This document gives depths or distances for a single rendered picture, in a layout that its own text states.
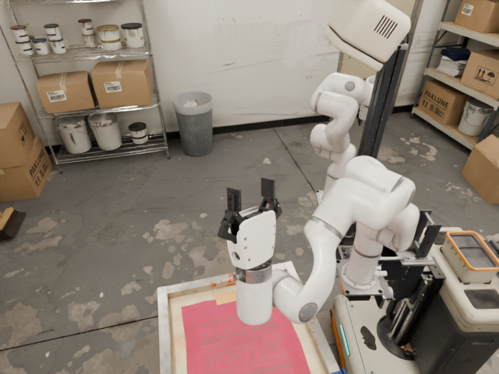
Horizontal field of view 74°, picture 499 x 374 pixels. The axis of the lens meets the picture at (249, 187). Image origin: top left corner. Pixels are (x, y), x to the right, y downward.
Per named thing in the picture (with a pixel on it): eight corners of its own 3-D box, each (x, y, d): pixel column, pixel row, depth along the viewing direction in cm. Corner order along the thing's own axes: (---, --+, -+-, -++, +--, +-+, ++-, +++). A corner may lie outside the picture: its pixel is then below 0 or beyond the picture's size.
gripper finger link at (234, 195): (217, 225, 60) (215, 190, 58) (230, 220, 62) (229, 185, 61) (229, 229, 58) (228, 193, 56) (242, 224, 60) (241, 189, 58)
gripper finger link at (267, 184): (261, 208, 68) (260, 176, 66) (271, 205, 70) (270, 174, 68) (272, 212, 66) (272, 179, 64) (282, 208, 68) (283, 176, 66)
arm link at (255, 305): (307, 309, 73) (282, 289, 81) (309, 266, 70) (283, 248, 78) (248, 335, 66) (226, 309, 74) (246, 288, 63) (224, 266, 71)
